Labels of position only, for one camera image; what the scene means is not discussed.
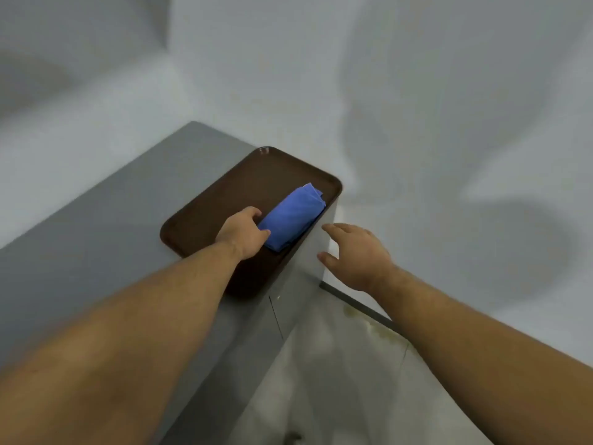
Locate blue cloth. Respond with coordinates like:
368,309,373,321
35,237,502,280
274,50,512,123
257,182,327,253

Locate person's left forearm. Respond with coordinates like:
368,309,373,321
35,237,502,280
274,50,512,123
0,241,242,445

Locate person's right hand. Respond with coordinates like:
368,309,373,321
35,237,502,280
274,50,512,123
317,222,400,295

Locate person's right forearm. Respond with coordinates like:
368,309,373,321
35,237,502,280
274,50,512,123
377,268,593,445

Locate grey cabinet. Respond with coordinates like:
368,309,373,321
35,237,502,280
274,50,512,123
0,121,337,445

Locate person's left hand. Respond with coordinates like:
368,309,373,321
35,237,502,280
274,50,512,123
214,206,271,261

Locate brown plastic tray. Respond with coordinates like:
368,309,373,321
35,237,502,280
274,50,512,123
160,146,343,299

